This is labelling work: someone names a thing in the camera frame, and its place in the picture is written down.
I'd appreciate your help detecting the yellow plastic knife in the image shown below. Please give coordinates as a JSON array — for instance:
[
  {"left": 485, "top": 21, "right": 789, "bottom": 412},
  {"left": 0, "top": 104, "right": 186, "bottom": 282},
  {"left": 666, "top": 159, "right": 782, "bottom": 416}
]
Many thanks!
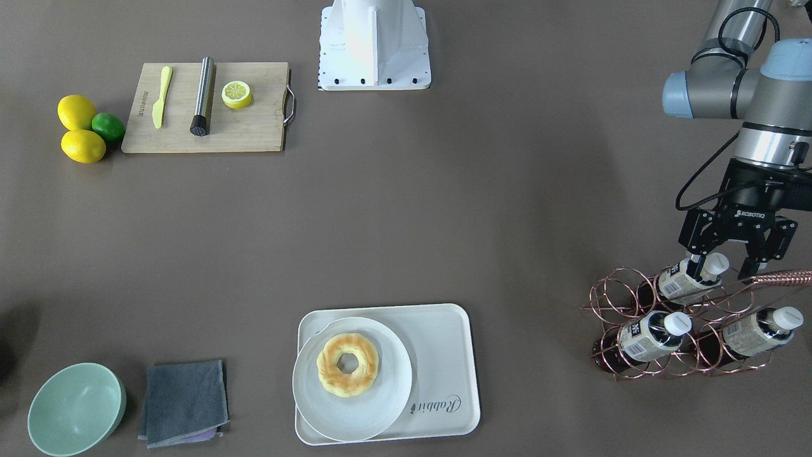
[{"left": 152, "top": 65, "right": 173, "bottom": 129}]

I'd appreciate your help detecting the half lemon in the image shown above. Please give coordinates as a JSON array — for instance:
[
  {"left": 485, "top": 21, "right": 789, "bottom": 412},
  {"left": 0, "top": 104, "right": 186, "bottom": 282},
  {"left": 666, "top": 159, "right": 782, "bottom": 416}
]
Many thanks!
[{"left": 221, "top": 81, "right": 252, "bottom": 109}]

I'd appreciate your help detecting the cream serving tray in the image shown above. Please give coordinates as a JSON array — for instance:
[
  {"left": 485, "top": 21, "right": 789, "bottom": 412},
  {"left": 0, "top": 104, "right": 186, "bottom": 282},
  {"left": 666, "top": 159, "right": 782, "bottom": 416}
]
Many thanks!
[{"left": 292, "top": 303, "right": 480, "bottom": 446}]

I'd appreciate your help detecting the copper wire bottle rack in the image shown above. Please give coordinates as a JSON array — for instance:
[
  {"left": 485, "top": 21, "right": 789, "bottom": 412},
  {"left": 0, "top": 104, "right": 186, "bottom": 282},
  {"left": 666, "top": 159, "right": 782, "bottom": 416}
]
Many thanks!
[{"left": 585, "top": 267, "right": 810, "bottom": 381}]

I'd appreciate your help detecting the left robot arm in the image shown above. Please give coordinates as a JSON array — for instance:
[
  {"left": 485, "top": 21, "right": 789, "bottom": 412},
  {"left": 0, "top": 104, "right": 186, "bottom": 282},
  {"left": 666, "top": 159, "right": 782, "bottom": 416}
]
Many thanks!
[{"left": 662, "top": 1, "right": 811, "bottom": 281}]

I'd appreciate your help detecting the tea bottle white cap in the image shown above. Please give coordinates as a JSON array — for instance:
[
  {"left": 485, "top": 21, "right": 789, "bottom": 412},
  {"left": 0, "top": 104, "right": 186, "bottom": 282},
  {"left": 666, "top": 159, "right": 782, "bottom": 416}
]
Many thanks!
[{"left": 634, "top": 252, "right": 730, "bottom": 305}]

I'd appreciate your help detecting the glazed donut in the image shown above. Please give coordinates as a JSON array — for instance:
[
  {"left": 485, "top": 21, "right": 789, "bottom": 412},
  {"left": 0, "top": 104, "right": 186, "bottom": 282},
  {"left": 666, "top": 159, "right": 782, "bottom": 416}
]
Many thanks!
[{"left": 317, "top": 333, "right": 380, "bottom": 397}]

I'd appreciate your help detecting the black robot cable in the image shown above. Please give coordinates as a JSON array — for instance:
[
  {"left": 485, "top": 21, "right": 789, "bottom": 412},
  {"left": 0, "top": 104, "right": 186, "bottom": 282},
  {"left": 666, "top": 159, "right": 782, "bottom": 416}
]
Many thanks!
[{"left": 675, "top": 6, "right": 781, "bottom": 211}]

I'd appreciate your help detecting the steel muddler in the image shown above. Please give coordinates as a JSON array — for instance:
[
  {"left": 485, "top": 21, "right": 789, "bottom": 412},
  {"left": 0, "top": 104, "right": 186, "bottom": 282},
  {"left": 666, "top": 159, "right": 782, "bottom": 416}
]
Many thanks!
[{"left": 189, "top": 56, "right": 216, "bottom": 136}]

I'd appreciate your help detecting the tea bottle in rack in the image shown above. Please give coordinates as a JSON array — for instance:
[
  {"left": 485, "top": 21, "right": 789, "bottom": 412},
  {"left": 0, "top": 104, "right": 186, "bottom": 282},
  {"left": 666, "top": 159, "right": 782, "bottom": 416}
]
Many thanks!
[
  {"left": 696, "top": 306, "right": 804, "bottom": 368},
  {"left": 592, "top": 310, "right": 692, "bottom": 374}
]

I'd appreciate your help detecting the yellow lemon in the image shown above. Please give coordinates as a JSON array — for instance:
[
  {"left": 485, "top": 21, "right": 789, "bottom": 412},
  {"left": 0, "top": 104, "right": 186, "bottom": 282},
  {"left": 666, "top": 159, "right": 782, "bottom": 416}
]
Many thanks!
[
  {"left": 61, "top": 129, "right": 107, "bottom": 164},
  {"left": 57, "top": 95, "right": 98, "bottom": 131}
]

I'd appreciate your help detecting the white plate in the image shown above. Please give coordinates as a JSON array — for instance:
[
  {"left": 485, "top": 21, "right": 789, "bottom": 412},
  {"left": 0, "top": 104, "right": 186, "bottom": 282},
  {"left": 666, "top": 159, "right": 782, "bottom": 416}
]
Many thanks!
[{"left": 292, "top": 317, "right": 412, "bottom": 442}]

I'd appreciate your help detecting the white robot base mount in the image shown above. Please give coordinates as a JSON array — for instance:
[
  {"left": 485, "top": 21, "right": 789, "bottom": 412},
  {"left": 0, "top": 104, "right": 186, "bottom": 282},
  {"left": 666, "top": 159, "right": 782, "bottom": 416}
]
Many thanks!
[{"left": 317, "top": 1, "right": 432, "bottom": 91}]

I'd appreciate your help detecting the green lime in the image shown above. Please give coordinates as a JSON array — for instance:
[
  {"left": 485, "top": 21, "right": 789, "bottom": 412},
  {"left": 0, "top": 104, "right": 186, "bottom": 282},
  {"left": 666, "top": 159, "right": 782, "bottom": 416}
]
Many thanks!
[{"left": 91, "top": 112, "right": 126, "bottom": 143}]

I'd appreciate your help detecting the green bowl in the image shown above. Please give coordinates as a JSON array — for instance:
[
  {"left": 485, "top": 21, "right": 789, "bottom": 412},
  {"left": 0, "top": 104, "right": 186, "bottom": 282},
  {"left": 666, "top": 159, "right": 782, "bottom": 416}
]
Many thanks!
[{"left": 28, "top": 362, "right": 127, "bottom": 456}]

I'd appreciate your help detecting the wooden cutting board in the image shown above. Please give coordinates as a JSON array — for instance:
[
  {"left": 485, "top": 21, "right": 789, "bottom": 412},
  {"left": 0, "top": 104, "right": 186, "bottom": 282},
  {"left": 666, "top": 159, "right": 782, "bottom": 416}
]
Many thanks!
[{"left": 121, "top": 62, "right": 291, "bottom": 154}]

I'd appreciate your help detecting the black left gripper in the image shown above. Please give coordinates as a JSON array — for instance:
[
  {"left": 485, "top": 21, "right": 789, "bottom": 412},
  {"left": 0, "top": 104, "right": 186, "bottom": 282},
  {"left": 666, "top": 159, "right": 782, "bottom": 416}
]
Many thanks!
[{"left": 679, "top": 159, "right": 811, "bottom": 283}]

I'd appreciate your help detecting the grey folded cloth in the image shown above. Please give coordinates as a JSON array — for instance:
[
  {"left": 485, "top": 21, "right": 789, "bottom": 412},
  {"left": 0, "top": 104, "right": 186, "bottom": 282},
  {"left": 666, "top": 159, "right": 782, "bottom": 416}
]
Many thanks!
[{"left": 138, "top": 359, "right": 230, "bottom": 449}]

